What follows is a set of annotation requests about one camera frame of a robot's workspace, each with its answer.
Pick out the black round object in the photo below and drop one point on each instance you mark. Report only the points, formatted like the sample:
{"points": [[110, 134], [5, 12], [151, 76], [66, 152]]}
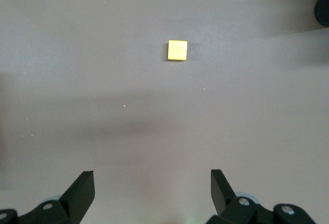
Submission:
{"points": [[322, 9]]}

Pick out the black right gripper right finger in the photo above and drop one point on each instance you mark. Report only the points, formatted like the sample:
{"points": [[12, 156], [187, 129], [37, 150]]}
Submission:
{"points": [[223, 201]]}

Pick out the yellow block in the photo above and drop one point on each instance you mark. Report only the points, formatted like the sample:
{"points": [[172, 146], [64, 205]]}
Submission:
{"points": [[177, 50]]}

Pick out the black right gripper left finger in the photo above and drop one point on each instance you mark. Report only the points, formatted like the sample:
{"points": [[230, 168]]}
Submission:
{"points": [[77, 198]]}

